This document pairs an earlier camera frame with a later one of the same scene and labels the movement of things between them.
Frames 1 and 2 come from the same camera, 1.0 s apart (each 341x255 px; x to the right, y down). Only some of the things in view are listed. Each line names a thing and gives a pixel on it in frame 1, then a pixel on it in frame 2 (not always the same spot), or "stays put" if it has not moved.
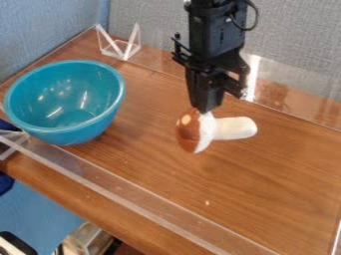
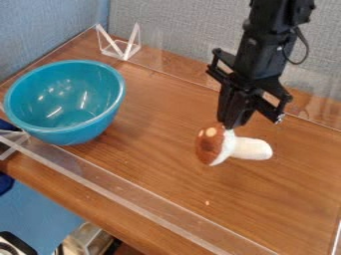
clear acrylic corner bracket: x=117 y=48 stays put
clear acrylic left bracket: x=13 y=141 stays put
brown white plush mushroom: x=198 y=128 -> x=216 y=144
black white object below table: x=13 y=246 stays put
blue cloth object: x=6 y=183 stays put
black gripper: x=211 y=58 -> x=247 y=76
